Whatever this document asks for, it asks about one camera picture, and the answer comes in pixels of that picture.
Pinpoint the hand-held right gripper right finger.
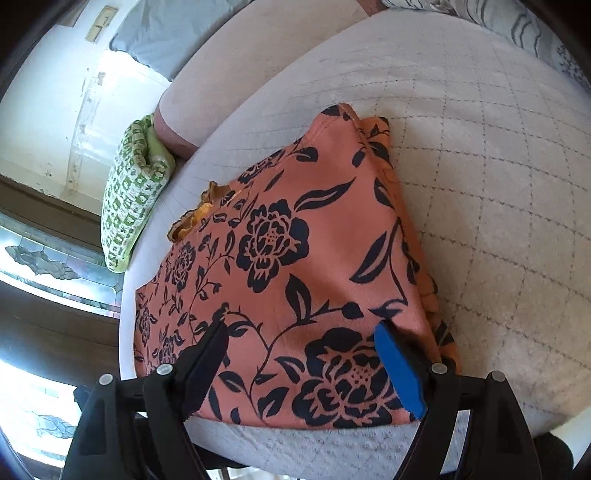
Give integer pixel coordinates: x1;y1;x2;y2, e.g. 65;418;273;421
374;321;540;480

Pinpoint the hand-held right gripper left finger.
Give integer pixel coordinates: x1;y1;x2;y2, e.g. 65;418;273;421
66;318;230;480

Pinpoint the orange floral blouse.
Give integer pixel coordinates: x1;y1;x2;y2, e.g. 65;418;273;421
133;104;462;428

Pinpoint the green checked pillow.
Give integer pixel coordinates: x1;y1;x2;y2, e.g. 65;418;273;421
100;113;177;274

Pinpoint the stained glass window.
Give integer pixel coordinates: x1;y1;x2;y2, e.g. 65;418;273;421
0;217;123;462

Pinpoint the pink quilted bed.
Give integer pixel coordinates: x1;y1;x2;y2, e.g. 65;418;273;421
117;9;591;480

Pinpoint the pink bolster pillow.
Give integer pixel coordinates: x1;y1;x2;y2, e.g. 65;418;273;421
154;0;384;158

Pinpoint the grey pillow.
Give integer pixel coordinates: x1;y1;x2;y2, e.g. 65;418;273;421
109;0;252;81

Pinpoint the striped floral blanket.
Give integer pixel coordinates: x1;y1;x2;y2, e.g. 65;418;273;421
379;0;591;88

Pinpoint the beige wall switch plate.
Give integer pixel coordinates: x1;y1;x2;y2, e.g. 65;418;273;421
87;6;117;43

